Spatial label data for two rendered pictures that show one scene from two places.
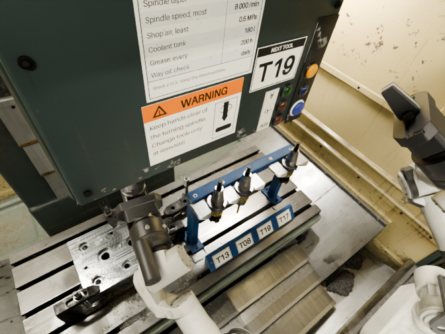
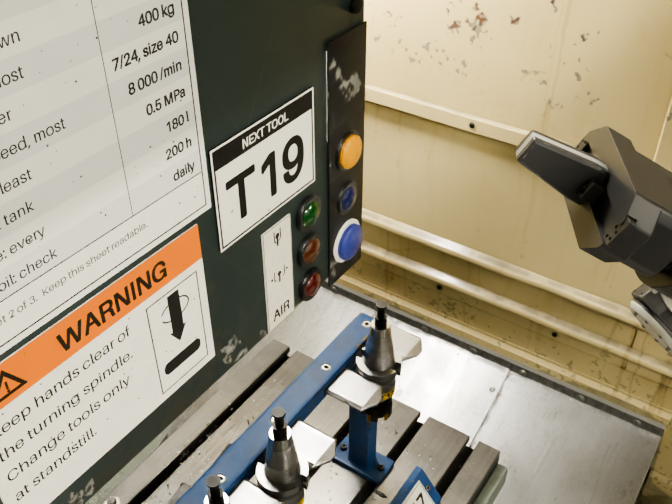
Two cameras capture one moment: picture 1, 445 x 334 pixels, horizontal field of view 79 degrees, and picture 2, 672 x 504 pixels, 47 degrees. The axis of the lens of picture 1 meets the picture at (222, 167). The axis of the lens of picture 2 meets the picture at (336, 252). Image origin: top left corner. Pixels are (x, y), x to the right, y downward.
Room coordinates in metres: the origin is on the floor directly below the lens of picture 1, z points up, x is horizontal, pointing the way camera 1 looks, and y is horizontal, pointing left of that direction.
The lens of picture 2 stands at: (-0.01, 0.00, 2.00)
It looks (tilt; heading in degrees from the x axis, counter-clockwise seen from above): 38 degrees down; 345
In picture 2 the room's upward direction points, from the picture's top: straight up
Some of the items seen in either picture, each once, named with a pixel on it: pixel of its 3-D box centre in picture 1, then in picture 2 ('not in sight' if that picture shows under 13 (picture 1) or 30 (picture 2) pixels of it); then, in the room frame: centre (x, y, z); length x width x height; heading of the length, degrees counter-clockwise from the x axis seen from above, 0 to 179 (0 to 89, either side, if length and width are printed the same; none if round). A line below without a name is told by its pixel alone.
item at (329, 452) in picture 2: (255, 182); (309, 445); (0.60, -0.12, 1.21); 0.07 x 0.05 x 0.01; 41
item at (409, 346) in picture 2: (299, 159); (398, 343); (0.74, -0.29, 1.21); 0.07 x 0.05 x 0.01; 41
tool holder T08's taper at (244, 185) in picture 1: (246, 180); (281, 451); (0.56, -0.08, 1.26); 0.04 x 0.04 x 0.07
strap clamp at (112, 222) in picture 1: (109, 216); not in sight; (0.52, 0.41, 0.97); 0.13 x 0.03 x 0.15; 41
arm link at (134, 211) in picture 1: (144, 221); not in sight; (0.33, 0.18, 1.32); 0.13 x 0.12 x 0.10; 123
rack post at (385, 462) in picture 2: (279, 176); (363, 403); (0.79, -0.25, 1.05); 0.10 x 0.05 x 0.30; 41
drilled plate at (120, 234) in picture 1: (119, 250); not in sight; (0.39, 0.33, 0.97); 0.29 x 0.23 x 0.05; 131
